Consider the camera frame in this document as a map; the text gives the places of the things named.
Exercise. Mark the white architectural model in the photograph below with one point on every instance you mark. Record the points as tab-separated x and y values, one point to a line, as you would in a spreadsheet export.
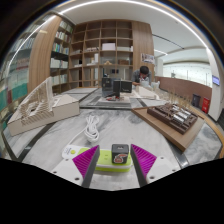
56	111

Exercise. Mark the dark bookshelf with pale books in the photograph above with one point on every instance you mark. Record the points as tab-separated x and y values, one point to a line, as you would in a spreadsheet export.
60	56

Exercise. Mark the wall monitor screen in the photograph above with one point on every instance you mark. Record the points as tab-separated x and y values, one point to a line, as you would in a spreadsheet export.
216	80

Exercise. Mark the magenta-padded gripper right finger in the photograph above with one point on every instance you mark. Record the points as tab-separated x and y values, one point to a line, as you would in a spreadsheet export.
160	166

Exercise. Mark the wall poster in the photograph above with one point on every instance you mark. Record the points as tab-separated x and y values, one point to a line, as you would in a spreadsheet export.
148	58

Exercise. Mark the black charger block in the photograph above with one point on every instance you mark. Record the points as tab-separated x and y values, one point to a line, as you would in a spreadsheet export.
120	153

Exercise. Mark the brown building model on wooden board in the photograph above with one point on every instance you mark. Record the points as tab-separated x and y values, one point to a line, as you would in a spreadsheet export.
166	128

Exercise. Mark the person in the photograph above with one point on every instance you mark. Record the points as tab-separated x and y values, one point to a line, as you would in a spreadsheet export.
142	76

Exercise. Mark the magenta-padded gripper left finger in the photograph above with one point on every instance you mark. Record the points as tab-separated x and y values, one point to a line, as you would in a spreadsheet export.
68	170

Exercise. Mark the curved ceiling light strip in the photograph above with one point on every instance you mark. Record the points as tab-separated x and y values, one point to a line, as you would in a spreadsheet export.
110	1

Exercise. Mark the bookshelf with teal books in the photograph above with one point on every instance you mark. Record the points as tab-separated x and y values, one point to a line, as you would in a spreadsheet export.
16	80

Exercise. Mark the wooden shelf unit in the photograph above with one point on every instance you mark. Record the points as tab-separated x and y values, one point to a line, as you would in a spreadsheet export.
103	50

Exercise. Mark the grey base board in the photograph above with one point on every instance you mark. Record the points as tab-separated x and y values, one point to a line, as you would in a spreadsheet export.
123	99

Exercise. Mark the small white paper model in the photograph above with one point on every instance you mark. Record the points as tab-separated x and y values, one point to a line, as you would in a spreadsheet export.
145	92

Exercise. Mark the green and white power strip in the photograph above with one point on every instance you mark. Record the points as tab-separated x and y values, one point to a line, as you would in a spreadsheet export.
105	160

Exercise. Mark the low black box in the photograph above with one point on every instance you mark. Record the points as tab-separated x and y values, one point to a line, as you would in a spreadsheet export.
125	86

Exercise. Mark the dark bin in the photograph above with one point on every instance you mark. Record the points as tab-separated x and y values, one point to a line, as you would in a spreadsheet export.
196	100

